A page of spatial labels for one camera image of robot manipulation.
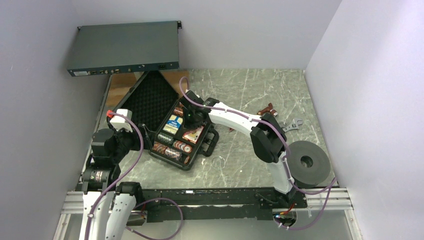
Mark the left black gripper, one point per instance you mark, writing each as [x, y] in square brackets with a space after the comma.
[148, 136]

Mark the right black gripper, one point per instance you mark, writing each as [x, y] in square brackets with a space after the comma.
[187, 123]

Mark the red card deck box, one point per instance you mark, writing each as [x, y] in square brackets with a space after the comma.
[193, 135]

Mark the blue white card deck box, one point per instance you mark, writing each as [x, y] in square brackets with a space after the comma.
[173, 124]

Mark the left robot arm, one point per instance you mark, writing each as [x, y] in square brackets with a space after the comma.
[107, 205]

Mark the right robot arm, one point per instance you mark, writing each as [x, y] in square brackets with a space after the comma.
[267, 137]

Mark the red yellow blue chip stack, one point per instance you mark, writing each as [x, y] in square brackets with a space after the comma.
[159, 148]

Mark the red white loose chips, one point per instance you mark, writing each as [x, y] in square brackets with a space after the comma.
[181, 146]

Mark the black poker chip case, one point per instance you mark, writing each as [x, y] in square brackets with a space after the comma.
[152, 101]

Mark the orange blue chip stack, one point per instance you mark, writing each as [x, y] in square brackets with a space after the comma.
[173, 154]

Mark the wooden board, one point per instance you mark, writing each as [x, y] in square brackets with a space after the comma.
[121, 83]

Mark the brown pipe fitting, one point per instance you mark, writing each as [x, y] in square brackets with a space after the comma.
[269, 109]

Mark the dark green rack unit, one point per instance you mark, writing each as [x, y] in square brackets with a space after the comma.
[125, 48]

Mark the dark grey disc weight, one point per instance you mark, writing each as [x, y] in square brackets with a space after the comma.
[308, 164]

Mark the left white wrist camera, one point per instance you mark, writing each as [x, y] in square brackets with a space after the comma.
[118, 122]

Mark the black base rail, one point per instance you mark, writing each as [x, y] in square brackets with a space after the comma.
[259, 203]

